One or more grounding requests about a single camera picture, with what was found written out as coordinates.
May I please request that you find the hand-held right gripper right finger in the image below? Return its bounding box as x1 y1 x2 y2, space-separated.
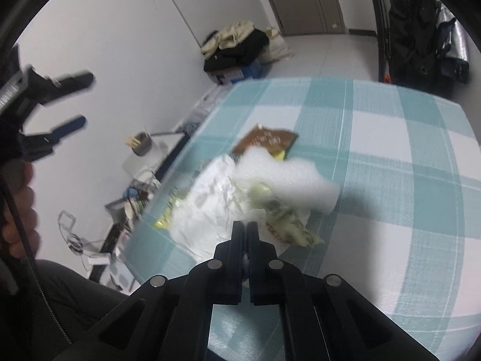
248 222 440 361

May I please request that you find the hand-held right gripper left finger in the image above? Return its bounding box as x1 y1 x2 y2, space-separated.
53 221 249 361

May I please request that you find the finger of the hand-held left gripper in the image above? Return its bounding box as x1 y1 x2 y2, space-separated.
18 116 87 162
23 66 94 106

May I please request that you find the green patterned wrapper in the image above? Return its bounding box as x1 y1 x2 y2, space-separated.
248 182 326 247

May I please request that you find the white foam sheet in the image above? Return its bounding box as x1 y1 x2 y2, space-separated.
235 148 341 215

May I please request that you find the clear silver wrapper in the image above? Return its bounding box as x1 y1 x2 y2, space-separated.
153 186 188 231

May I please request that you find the brown snack wrapper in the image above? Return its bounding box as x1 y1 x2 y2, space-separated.
231 123 299 160

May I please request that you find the person's left hand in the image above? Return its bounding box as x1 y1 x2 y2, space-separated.
0 160 41 259

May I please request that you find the grey cup with sticks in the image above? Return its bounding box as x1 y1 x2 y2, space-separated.
125 126 153 157

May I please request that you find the white box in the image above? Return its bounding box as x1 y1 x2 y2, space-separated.
122 150 158 179

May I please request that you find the dark blue box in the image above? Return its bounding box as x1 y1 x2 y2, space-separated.
153 130 190 181

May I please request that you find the green patterned paper cup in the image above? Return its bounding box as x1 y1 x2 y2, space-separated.
124 196 145 226

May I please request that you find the black patterned box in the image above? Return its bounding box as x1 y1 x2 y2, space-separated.
100 222 124 254

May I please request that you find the grey plastic bag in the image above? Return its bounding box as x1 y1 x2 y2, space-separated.
186 83 234 132

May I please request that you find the teal checked cloth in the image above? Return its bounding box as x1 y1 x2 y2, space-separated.
124 77 472 361

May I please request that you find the blue cardboard box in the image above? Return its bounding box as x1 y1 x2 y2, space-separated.
210 59 263 85

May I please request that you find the person's dark trouser leg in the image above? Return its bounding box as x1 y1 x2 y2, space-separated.
0 259 132 361

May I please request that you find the beige garment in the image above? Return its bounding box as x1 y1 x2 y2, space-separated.
200 20 256 55

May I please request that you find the black garment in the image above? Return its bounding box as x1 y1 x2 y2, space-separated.
203 29 271 72

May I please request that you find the white cloth bag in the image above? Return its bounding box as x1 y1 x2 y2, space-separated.
259 26 294 64

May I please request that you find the grey door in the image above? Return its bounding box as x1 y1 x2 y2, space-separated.
256 0 346 36

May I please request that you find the dark hanging jacket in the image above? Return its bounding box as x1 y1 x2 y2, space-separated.
387 0 457 100

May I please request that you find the black cable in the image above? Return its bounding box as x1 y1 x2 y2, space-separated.
0 178 73 344

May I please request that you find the black metal frame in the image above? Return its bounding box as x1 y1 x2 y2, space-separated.
366 0 391 81

